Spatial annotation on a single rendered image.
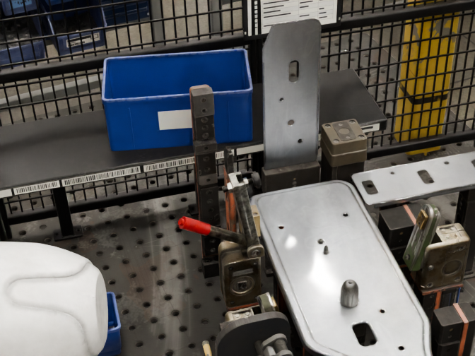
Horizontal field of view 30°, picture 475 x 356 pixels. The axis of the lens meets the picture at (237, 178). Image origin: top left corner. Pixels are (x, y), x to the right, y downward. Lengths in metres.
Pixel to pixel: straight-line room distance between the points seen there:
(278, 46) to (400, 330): 0.56
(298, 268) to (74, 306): 0.83
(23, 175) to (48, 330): 1.03
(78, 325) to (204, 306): 1.14
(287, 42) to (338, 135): 0.26
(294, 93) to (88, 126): 0.48
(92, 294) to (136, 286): 1.18
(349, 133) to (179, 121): 0.35
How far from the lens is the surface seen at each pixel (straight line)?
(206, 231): 1.53
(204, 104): 1.73
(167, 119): 1.82
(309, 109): 1.78
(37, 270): 0.85
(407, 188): 1.81
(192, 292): 2.01
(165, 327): 1.94
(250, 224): 1.53
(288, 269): 1.62
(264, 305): 1.42
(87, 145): 1.90
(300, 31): 1.68
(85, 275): 0.87
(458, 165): 1.89
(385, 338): 1.53
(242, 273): 1.59
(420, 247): 1.63
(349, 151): 1.84
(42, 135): 1.95
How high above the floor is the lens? 2.15
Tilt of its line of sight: 39 degrees down
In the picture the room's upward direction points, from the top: 2 degrees counter-clockwise
